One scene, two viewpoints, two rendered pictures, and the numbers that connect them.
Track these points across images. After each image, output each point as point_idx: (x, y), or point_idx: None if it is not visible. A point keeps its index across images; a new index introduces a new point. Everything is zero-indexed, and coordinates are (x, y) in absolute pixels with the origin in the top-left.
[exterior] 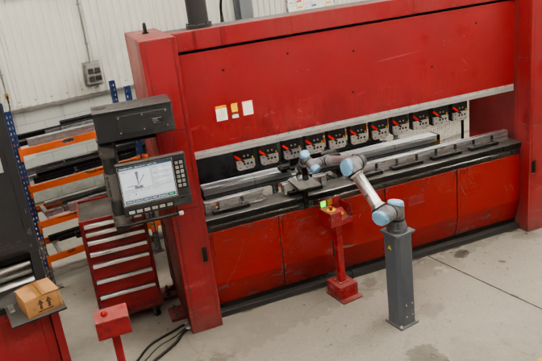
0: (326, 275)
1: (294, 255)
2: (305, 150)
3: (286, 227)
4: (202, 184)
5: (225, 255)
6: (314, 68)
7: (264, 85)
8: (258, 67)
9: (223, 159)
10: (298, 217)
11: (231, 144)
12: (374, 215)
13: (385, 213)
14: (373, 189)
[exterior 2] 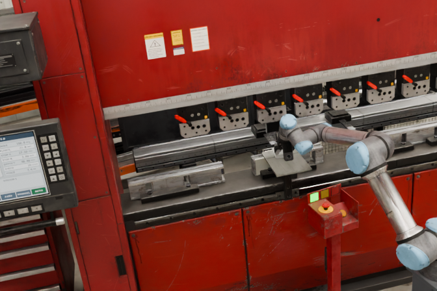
0: (312, 289)
1: (265, 265)
2: (289, 115)
3: (255, 226)
4: (137, 147)
5: (157, 262)
6: None
7: (229, 3)
8: None
9: (172, 110)
10: (274, 212)
11: (170, 97)
12: (401, 251)
13: (423, 251)
14: (404, 202)
